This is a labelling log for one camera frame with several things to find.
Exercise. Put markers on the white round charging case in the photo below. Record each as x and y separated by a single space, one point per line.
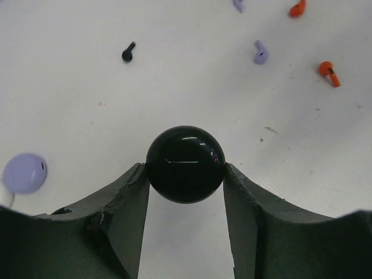
6 197

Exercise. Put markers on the orange earbud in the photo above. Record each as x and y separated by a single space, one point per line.
298 9
326 70

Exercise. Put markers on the purple earbud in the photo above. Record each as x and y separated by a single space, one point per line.
239 5
262 54

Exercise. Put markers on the black earbud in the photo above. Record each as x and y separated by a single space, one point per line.
127 54

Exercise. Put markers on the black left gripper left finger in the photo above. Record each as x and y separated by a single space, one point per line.
99 236

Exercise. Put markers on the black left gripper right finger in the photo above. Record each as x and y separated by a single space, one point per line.
272 238

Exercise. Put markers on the orange earbud far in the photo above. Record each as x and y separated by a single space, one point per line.
298 9

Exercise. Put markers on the orange earbud near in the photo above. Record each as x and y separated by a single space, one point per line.
326 70

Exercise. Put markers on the purple earbud near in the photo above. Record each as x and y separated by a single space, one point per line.
262 54

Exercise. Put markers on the purple earbud far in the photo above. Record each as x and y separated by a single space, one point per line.
239 5

